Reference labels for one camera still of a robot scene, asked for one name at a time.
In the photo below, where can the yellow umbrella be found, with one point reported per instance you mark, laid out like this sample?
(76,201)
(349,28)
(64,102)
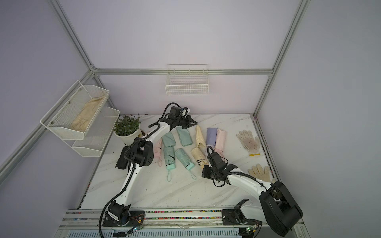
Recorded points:
(200,141)
(199,157)

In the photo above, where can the white dotted work glove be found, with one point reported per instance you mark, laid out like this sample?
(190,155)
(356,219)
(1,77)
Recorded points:
(250,143)

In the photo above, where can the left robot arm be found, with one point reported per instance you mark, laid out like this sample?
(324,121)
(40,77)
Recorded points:
(140,154)

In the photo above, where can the purple umbrella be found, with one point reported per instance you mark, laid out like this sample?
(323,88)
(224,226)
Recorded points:
(211,137)

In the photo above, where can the white two-tier mesh shelf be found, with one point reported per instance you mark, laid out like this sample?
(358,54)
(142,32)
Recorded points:
(58,119)

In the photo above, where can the potted green plant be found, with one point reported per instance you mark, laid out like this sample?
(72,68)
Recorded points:
(127,128)

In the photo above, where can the teal umbrella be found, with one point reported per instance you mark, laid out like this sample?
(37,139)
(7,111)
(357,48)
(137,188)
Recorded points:
(185,160)
(169,157)
(184,136)
(168,140)

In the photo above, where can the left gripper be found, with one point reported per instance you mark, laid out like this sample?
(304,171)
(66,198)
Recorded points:
(189,120)

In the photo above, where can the cream work glove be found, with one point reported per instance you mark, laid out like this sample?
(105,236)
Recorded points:
(261,173)

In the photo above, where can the white wire wall basket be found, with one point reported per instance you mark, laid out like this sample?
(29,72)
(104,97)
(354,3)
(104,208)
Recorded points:
(187,79)

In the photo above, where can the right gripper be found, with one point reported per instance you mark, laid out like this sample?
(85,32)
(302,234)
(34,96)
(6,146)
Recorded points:
(205,172)

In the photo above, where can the pink umbrella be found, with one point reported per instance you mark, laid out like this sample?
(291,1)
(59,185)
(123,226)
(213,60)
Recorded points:
(220,142)
(158,152)

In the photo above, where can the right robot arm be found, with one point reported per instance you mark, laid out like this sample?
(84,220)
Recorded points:
(277,207)

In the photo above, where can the beige gloves in shelf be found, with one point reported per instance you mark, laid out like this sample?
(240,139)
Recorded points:
(82,121)

